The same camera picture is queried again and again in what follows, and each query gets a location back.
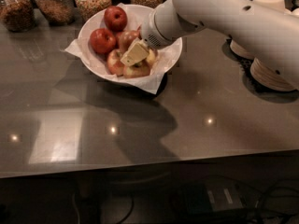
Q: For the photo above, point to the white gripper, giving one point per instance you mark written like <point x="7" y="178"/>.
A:
<point x="150" y="32"/>

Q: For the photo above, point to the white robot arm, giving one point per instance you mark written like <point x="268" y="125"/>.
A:
<point x="270" y="35"/>

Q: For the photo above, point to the yellow apple right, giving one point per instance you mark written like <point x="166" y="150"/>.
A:
<point x="151" y="59"/>

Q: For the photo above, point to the large red-green center apple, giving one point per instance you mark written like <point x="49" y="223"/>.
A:
<point x="126" y="39"/>

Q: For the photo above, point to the red apple right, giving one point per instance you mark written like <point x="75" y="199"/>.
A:
<point x="139" y="32"/>

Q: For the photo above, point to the red apple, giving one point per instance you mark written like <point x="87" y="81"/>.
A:
<point x="115" y="18"/>
<point x="102" y="41"/>
<point x="139" y="32"/>

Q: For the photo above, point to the yellow-red apple front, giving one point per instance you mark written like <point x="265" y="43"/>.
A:
<point x="140" y="69"/>

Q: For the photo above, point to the white bowl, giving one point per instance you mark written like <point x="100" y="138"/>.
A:
<point x="167" y="57"/>

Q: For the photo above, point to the red-yellow apple front left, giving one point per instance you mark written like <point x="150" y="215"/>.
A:
<point x="114" y="64"/>

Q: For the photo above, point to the red apple left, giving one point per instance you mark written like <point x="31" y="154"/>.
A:
<point x="102" y="41"/>

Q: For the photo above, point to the red apple top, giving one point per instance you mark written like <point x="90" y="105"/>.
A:
<point x="115" y="18"/>

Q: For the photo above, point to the white paper liner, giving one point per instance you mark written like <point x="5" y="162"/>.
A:
<point x="150" y="87"/>

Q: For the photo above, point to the glass jar colourful cereal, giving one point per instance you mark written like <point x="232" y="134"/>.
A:
<point x="88" y="8"/>

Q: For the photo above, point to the glass jar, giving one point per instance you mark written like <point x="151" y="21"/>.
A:
<point x="17" y="15"/>
<point x="57" y="12"/>

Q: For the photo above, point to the glass jar far left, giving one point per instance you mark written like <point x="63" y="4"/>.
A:
<point x="17" y="15"/>

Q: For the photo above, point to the tall stack paper bowls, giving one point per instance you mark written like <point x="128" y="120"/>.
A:
<point x="278" y="5"/>

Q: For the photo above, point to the dark box under table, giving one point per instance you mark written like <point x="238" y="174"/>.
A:
<point x="209" y="199"/>

